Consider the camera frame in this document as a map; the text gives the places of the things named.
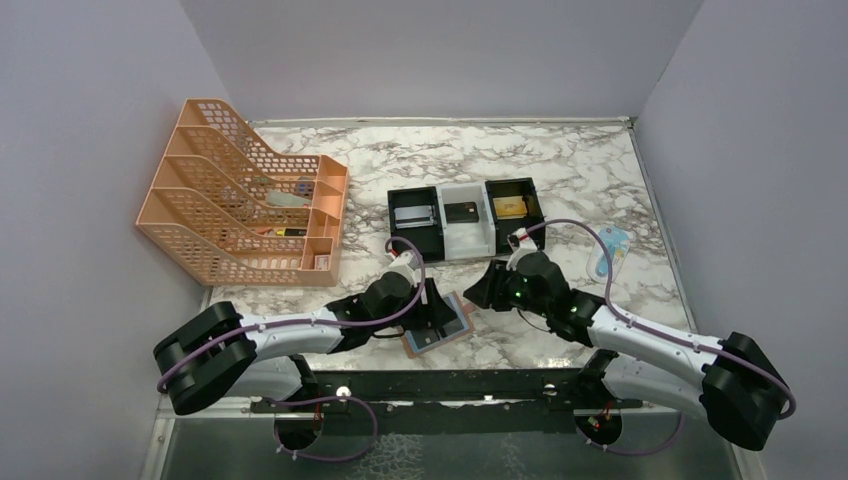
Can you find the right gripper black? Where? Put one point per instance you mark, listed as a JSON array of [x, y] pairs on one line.
[[497, 285]]

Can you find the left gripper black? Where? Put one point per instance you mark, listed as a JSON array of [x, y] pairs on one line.
[[429, 302]]

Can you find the brown leather card holder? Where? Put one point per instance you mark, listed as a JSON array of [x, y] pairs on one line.
[[419, 342]]

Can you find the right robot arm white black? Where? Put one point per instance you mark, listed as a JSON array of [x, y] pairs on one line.
[[729, 382]]

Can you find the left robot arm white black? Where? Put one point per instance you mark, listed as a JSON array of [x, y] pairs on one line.
[[221, 353]]

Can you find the black card in tray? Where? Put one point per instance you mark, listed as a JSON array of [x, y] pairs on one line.
[[461, 212]]

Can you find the gold card in tray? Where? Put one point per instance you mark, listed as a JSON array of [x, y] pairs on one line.
[[510, 207]]

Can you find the silver card in tray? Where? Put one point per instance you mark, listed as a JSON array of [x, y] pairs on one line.
[[414, 216]]

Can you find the white middle sorting tray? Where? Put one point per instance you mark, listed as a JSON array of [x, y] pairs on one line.
[[468, 240]]

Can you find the black right sorting tray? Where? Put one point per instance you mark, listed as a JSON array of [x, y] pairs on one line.
[[524, 187]]

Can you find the black sorting tray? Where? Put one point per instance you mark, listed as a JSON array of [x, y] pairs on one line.
[[524, 187], [428, 240]]

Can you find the black left sorting tray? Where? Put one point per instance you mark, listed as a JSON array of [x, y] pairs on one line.
[[428, 240]]

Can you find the blue packaged item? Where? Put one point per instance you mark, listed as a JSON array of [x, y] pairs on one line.
[[608, 254]]

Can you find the yellow marker in rack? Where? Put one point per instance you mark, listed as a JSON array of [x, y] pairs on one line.
[[281, 232]]

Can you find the grey item in rack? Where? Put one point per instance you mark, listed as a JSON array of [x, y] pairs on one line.
[[283, 199]]

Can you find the orange plastic file rack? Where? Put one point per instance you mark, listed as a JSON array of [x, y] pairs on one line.
[[207, 198]]

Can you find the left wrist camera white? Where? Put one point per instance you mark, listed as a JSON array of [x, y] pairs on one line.
[[408, 266]]

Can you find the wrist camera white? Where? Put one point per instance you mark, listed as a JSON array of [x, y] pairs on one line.
[[408, 266], [522, 245]]

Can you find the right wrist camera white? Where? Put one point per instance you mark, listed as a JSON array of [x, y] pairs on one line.
[[522, 245]]

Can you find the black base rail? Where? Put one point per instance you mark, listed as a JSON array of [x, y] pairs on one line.
[[435, 402]]

